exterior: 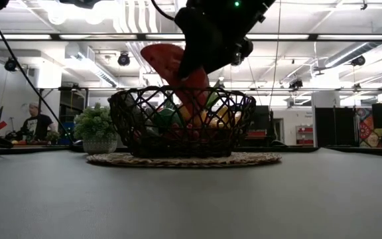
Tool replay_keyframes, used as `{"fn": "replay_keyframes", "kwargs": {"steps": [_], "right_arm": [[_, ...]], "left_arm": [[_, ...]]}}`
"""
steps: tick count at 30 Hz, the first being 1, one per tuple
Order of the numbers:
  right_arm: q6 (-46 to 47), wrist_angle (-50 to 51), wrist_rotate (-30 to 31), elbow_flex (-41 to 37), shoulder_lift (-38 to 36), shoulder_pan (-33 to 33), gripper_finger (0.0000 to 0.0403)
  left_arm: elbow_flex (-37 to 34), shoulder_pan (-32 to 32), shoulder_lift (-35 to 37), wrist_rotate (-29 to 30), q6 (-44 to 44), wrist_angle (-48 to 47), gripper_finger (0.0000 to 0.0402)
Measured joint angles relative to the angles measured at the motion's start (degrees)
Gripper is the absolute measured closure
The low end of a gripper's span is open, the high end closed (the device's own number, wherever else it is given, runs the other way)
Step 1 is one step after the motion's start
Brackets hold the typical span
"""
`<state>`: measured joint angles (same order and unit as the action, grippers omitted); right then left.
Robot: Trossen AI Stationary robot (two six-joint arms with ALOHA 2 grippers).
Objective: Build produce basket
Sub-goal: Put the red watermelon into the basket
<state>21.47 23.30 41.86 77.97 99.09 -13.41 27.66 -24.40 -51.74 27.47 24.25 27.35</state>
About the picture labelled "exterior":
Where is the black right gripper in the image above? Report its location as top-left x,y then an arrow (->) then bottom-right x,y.
174,0 -> 277,80

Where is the red toy watermelon slice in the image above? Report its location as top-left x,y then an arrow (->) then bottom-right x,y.
140,42 -> 211,110

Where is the yellow toy star fruit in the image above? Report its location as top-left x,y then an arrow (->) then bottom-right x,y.
212,105 -> 242,129

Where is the red toy grape bunch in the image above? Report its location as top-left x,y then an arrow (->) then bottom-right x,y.
166,122 -> 207,141

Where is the red storage shelf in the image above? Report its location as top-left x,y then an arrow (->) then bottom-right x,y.
295,125 -> 314,146

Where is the black partition panel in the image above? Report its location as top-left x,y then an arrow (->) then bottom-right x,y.
314,106 -> 357,147

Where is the small potted green plant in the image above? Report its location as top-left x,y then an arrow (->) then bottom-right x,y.
74,102 -> 119,155

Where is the round woven placemat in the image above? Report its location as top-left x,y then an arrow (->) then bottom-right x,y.
86,151 -> 283,169

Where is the grey table mat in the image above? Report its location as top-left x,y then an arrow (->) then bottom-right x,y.
0,147 -> 382,239

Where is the person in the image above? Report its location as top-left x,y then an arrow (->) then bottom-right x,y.
21,102 -> 58,142

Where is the dark wire basket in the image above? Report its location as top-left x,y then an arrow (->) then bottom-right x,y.
107,85 -> 257,159

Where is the black metal table frame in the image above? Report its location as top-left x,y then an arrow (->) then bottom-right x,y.
0,145 -> 382,157

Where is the colourful patterned wall hanging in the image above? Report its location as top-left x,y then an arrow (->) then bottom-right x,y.
356,106 -> 382,149

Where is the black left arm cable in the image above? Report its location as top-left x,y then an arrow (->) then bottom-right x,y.
0,12 -> 76,144

